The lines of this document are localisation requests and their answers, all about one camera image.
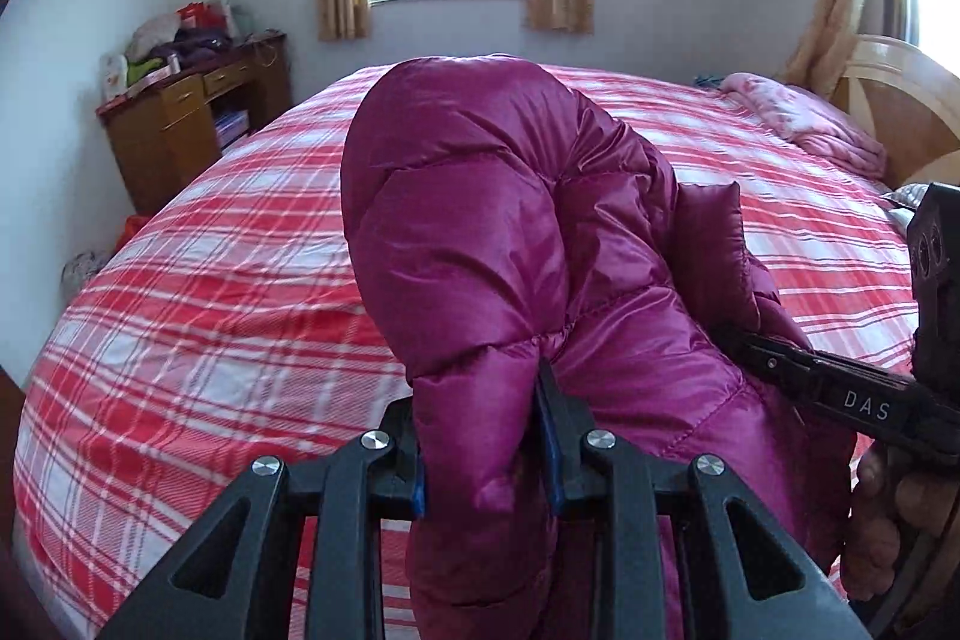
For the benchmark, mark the brown wooden desk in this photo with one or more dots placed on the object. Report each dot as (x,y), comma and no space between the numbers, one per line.
(172,131)

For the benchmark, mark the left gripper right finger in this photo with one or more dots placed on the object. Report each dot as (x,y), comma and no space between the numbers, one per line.
(688,537)

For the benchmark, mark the clutter pile on desk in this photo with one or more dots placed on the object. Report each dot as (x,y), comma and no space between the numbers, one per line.
(173,42)

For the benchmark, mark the red plaid bed sheet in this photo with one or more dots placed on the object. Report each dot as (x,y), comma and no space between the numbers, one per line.
(232,327)

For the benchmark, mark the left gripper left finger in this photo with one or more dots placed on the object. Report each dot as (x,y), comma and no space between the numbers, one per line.
(233,573)

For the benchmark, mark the magenta puffer jacket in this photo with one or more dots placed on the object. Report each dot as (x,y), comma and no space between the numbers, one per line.
(497,221)

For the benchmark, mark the patterned cloth on floor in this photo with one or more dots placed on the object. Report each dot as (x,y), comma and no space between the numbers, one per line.
(78,271)

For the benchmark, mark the striped pillow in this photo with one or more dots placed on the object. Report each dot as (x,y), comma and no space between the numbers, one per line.
(908,196)

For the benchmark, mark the red plastic bag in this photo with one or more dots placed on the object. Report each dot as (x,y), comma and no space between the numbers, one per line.
(130,229)

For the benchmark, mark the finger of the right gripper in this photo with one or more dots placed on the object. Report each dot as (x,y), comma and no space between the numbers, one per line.
(865,399)

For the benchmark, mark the right hand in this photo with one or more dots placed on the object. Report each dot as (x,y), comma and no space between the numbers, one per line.
(881,511)

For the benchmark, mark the pink folded quilt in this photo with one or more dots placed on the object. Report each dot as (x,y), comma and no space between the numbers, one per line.
(809,122)

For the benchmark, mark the wooden headboard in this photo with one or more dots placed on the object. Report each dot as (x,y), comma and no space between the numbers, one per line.
(909,104)

